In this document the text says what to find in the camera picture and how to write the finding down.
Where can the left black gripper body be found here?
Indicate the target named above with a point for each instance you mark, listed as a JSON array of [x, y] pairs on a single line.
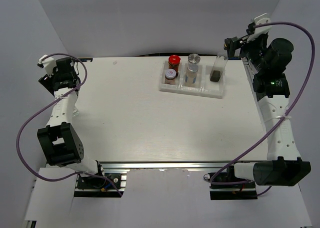
[[47, 82]]

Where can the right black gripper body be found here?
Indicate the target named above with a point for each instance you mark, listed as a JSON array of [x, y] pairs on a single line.
[[254, 50]]

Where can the clear bottle dark contents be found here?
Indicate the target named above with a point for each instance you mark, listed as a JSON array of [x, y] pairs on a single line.
[[219, 65]]

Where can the silver lid white shaker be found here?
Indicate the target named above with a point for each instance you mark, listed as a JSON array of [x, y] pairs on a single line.
[[193, 58]]

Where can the white three-slot organizer tray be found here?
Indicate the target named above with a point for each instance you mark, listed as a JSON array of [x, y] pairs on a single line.
[[203, 87]]

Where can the white tube bottle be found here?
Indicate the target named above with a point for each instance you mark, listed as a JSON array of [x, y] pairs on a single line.
[[191, 74]]

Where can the red lid sauce jar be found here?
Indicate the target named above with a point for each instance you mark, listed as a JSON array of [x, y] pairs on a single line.
[[174, 63]]

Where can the purple lid spice jar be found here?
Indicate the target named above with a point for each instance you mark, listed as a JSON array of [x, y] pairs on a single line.
[[170, 77]]

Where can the glass bottle gold spout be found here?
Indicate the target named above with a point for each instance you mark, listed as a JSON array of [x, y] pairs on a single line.
[[76, 112]]

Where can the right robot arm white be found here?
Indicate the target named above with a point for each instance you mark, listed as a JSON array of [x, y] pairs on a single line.
[[284, 165]]

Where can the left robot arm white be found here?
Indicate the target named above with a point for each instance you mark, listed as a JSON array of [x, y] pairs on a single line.
[[59, 141]]

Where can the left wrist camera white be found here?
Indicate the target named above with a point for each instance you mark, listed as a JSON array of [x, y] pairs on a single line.
[[48, 63]]

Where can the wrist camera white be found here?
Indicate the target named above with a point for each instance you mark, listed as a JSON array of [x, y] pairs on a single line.
[[48, 63], [258, 26]]

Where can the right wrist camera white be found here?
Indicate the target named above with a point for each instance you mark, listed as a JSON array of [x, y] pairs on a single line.
[[258, 26]]

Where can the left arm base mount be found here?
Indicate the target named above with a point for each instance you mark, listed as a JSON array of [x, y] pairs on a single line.
[[91, 187]]

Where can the aluminium rail front edge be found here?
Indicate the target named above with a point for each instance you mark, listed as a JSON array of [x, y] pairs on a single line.
[[163, 165]]

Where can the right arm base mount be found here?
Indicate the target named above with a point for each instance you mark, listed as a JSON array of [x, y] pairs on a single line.
[[226, 187]]

